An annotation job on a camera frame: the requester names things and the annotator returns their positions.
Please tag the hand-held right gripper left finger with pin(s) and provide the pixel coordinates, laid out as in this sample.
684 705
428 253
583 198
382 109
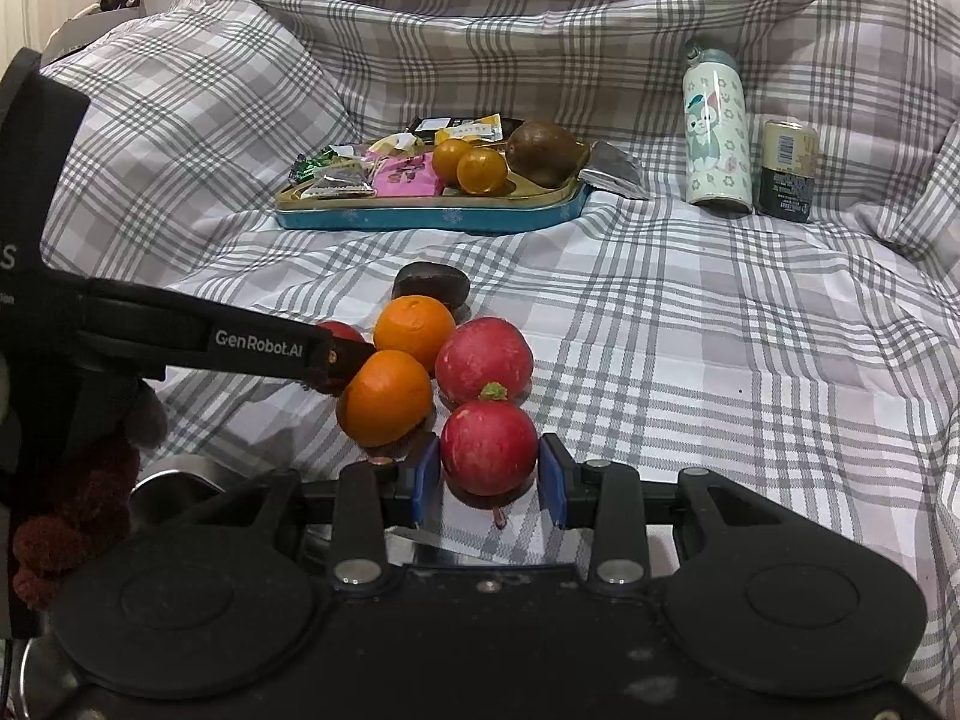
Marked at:
427 480

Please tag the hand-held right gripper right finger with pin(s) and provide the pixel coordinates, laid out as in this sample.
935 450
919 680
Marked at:
553 480

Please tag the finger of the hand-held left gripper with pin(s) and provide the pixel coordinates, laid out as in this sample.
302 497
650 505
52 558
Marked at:
225 337

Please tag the red radish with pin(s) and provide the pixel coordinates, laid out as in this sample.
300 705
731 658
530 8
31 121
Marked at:
489 446
484 356

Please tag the orange mandarin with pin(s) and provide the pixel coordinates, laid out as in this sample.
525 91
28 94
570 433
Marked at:
386 397
412 330

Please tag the red tomato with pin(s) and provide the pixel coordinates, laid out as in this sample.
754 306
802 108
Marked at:
341 331

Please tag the stainless steel tray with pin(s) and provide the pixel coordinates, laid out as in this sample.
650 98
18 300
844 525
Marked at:
180 480

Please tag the grey plaid blanket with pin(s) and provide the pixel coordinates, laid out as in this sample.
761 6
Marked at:
675 352

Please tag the silver triangular snack packet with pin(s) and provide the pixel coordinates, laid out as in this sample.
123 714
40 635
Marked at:
341 184

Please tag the green candy wrapper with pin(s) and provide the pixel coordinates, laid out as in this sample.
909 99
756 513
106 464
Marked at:
313 165

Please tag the blue tin tray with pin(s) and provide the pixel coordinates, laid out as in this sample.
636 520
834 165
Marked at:
420 216

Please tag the pink snack packet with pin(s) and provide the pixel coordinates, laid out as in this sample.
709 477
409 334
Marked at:
409 176

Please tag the cream candy wrapper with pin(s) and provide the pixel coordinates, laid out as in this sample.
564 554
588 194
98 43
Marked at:
390 146

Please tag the small orange kumquat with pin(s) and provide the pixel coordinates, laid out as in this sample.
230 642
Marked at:
448 159
481 170

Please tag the black snack packet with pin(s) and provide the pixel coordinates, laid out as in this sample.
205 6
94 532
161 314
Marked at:
431 127

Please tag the silver foil packet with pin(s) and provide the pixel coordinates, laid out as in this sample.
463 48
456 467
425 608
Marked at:
615 169

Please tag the brown kiwi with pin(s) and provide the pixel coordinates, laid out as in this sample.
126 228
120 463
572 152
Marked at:
544 154

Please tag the yellow snack packet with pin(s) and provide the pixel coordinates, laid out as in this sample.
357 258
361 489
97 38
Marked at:
480 127

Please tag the white cartoon print bottle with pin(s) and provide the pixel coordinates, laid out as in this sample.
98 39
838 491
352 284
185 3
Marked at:
716 135

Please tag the dark green drink can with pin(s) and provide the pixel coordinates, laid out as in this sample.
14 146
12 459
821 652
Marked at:
786 172

